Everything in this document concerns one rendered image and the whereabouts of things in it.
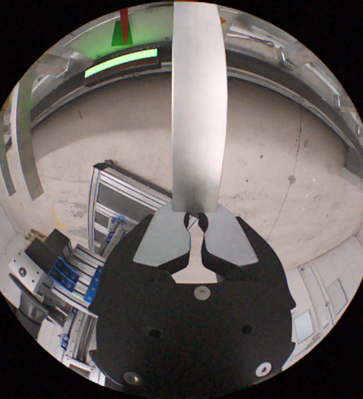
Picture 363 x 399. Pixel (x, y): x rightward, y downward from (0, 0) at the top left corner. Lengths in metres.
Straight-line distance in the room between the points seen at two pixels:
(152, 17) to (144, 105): 0.82
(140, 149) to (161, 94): 0.44
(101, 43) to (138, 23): 0.08
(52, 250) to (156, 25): 0.65
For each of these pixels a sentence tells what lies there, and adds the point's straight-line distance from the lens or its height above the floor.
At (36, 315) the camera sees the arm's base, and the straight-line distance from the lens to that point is 0.67.
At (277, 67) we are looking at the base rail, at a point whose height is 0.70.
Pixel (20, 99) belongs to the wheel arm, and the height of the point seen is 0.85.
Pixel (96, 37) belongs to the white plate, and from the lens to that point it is 0.29.
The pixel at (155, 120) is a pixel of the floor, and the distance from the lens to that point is 0.96.
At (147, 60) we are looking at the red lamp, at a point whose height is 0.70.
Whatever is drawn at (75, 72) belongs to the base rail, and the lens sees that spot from 0.39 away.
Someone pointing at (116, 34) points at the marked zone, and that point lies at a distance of 0.29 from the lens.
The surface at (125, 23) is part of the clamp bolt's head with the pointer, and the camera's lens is 0.26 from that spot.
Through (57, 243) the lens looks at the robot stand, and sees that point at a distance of 0.57.
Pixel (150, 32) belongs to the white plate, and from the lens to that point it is 0.29.
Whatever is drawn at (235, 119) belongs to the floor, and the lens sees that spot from 1.00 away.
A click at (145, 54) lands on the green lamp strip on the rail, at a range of 0.29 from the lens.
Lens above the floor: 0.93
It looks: 59 degrees down
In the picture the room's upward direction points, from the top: 174 degrees counter-clockwise
